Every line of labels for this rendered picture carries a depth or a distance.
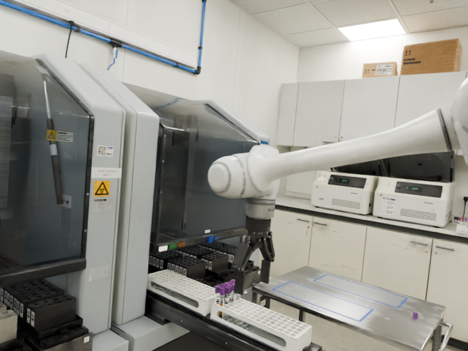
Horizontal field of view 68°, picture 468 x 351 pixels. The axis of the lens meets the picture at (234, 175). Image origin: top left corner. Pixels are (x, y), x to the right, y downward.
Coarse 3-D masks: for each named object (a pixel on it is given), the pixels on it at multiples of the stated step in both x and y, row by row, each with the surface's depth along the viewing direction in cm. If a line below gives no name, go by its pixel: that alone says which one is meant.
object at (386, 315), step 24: (264, 288) 135; (288, 288) 138; (312, 288) 140; (336, 288) 142; (360, 288) 145; (384, 288) 148; (312, 312) 120; (336, 312) 119; (360, 312) 121; (384, 312) 123; (408, 312) 125; (432, 312) 127; (384, 336) 105; (408, 336) 106
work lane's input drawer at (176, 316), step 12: (156, 300) 120; (168, 300) 118; (156, 312) 120; (168, 312) 117; (180, 312) 113; (192, 312) 111; (180, 324) 113; (192, 324) 110; (204, 324) 107; (216, 324) 105; (204, 336) 107; (216, 336) 104; (228, 336) 101; (240, 336) 100; (228, 348) 101; (240, 348) 98; (252, 348) 96; (264, 348) 95; (312, 348) 95
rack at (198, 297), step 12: (156, 276) 126; (168, 276) 127; (180, 276) 129; (156, 288) 125; (168, 288) 125; (180, 288) 117; (192, 288) 118; (204, 288) 119; (180, 300) 121; (192, 300) 122; (204, 300) 109; (204, 312) 109
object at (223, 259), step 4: (220, 256) 153; (224, 256) 153; (228, 256) 155; (212, 260) 147; (216, 260) 148; (220, 260) 151; (224, 260) 153; (212, 264) 147; (216, 264) 149; (220, 264) 151; (224, 264) 153; (208, 268) 148; (212, 268) 147; (216, 268) 149; (220, 268) 151; (224, 268) 154
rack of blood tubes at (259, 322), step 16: (224, 304) 107; (240, 304) 108; (256, 304) 109; (224, 320) 104; (240, 320) 106; (256, 320) 100; (272, 320) 99; (288, 320) 100; (256, 336) 97; (272, 336) 101; (288, 336) 91; (304, 336) 94
